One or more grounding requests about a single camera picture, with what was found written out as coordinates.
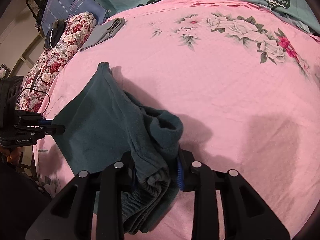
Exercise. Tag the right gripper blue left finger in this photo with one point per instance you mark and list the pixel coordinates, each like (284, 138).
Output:
(90, 202)

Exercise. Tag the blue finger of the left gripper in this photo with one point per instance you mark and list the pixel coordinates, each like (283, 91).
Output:
(53, 129)
(45, 122)

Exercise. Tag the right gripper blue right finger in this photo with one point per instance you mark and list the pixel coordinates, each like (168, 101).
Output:
(225, 205)

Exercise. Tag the dark teal pants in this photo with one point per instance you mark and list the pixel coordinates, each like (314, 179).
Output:
(102, 123)

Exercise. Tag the person left hand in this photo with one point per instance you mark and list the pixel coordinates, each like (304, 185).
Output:
(12, 155)

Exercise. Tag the black garment on quilt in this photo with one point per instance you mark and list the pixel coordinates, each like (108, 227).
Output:
(54, 34)

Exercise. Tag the red floral quilt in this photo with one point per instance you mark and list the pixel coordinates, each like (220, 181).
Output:
(52, 60)

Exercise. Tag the folded grey garment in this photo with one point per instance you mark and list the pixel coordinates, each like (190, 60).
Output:
(103, 32)

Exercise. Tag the blue plaid pillow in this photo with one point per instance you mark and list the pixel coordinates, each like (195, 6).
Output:
(65, 9)

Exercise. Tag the pink floral bed sheet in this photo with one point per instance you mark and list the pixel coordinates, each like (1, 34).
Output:
(244, 83)

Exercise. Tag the framed wall pictures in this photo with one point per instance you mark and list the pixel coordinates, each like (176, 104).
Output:
(22, 37)

